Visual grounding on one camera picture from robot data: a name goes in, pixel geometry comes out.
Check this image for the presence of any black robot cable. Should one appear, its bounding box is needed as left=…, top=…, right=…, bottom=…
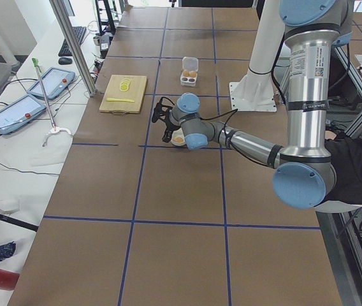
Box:
left=199, top=108, right=280, bottom=166

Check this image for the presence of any bamboo cutting board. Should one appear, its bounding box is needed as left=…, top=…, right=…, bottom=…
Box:
left=99, top=75, right=147, bottom=113

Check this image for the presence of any metal reacher grabber tool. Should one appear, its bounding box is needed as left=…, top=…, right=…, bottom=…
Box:
left=32, top=57, right=73, bottom=147

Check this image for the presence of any blue teach pendant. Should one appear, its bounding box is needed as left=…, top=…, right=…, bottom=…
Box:
left=27, top=67, right=75, bottom=100
left=0, top=94, right=46, bottom=135

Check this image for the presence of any blue teach pendant near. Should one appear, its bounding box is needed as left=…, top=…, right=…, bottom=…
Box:
left=0, top=94, right=46, bottom=135

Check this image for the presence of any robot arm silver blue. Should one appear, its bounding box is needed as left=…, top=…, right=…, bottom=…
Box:
left=152, top=1, right=354, bottom=212

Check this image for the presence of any clear plastic egg box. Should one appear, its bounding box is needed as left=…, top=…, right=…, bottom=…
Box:
left=180, top=57, right=199, bottom=87

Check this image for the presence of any white ceramic bowl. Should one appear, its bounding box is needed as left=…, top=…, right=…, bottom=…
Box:
left=170, top=128, right=186, bottom=147

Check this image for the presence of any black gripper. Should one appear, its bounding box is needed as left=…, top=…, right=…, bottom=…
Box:
left=151, top=98, right=178, bottom=142

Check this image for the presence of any black keyboard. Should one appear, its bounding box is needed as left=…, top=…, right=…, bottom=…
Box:
left=57, top=25, right=87, bottom=57

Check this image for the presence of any blue teach pendant far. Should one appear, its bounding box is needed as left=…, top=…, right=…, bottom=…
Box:
left=27, top=67, right=75, bottom=100

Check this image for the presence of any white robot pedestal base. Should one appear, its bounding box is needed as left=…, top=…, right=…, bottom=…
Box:
left=229, top=0, right=285, bottom=112

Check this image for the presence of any white plastic bag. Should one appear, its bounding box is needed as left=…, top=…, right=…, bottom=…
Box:
left=30, top=142, right=71, bottom=166

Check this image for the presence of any aluminium frame post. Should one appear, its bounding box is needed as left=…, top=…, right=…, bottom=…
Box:
left=49, top=0, right=97, bottom=97

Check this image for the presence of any yellow plastic knife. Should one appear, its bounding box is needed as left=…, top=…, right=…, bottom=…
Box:
left=106, top=98, right=135, bottom=103

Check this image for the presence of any metal cup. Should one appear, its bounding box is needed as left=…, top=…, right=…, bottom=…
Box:
left=93, top=36, right=100, bottom=46

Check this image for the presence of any black computer mouse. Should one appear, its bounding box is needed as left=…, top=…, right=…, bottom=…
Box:
left=58, top=57, right=73, bottom=65

